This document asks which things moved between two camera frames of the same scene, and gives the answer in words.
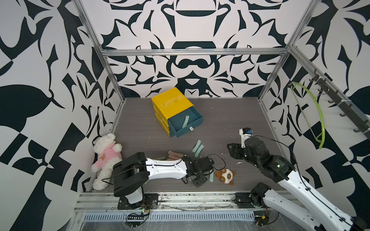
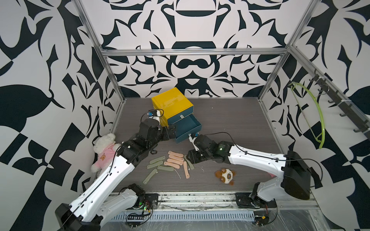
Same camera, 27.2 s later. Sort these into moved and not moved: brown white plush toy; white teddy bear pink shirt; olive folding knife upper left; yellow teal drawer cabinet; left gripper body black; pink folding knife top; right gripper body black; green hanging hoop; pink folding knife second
Moved: yellow teal drawer cabinet; right gripper body black; left gripper body black
Not moved: white teddy bear pink shirt; pink folding knife second; pink folding knife top; green hanging hoop; olive folding knife upper left; brown white plush toy
